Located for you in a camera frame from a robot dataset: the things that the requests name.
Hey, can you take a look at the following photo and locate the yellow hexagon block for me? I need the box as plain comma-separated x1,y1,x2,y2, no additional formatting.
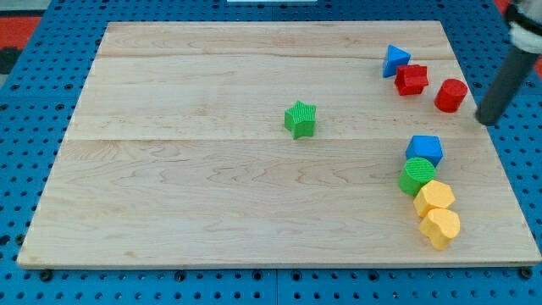
413,180,456,218

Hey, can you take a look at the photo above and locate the blue cube block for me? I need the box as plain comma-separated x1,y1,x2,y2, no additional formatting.
405,135,444,167

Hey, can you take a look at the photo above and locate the green cylinder block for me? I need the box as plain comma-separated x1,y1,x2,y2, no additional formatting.
398,157,436,197

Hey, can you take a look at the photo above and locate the red cylinder block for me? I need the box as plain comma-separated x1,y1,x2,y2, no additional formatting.
434,79,468,113

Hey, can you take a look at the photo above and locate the red cross block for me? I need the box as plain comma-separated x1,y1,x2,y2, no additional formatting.
394,64,429,96

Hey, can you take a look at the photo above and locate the green star block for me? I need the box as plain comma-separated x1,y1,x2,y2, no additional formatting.
284,100,317,140

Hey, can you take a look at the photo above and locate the yellow heart block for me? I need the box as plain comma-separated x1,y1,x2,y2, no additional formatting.
419,208,461,250

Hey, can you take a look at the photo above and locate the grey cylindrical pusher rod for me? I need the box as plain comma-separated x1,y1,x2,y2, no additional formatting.
474,46,539,126

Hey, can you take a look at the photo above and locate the blue triangle block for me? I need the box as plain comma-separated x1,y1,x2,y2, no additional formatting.
382,45,412,78

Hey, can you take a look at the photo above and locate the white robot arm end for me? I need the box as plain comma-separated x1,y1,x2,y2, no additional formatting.
505,0,541,55

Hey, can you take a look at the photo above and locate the wooden board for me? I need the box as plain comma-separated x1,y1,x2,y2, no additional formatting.
17,21,541,269

